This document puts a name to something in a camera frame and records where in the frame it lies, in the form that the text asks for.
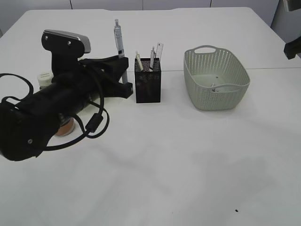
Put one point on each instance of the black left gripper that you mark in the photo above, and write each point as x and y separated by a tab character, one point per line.
67	94

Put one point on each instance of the green barrel pen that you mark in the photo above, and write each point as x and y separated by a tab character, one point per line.
139	62

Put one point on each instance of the blue barrel pen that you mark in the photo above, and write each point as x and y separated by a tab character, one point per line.
118	39

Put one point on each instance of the grey grip white pen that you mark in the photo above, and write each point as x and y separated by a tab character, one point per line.
152	57

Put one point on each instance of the transparent plastic ruler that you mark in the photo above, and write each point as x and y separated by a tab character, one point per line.
159	50

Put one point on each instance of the brown Nescafe coffee bottle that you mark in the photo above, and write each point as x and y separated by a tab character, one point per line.
67	123

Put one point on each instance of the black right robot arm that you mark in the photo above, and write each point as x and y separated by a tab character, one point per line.
293	48

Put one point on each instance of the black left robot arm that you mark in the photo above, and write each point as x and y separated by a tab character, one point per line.
23	135

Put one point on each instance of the black mesh pen holder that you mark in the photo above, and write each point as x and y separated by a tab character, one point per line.
148	83

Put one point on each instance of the green woven plastic basket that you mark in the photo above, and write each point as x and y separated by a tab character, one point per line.
207	64

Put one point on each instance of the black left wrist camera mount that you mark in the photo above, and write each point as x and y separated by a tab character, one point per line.
66	48

